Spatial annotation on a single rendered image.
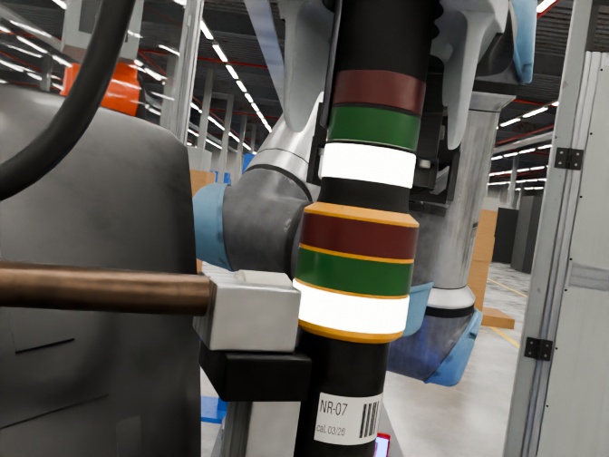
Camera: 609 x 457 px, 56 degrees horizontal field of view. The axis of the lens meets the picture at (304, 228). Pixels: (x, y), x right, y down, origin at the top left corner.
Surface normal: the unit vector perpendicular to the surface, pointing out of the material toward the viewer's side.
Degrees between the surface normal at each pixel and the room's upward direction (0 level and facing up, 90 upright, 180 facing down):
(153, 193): 42
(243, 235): 90
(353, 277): 90
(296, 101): 94
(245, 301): 90
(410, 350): 102
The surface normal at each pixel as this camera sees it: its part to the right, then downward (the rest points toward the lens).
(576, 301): -0.23, 0.03
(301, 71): 0.92, 0.21
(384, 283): 0.42, 0.11
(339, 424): 0.04, 0.06
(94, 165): 0.49, -0.62
